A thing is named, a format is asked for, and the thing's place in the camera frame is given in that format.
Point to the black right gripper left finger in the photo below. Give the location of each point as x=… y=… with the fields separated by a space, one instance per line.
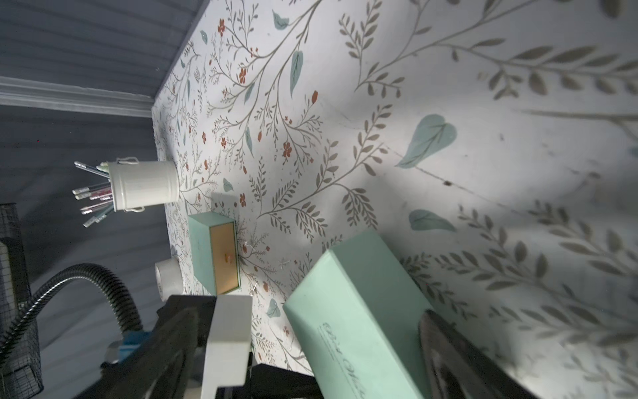
x=159 y=368

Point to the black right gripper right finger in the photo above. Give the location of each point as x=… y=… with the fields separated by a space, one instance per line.
x=457 y=369

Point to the white tape roll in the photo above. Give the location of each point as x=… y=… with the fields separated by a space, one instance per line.
x=169 y=278

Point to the white pen cup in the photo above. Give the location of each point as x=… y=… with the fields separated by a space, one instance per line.
x=129 y=186

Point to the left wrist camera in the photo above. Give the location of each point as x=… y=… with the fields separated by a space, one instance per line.
x=223 y=352

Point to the black wire mesh basket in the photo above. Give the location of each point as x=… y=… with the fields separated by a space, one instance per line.
x=21 y=375

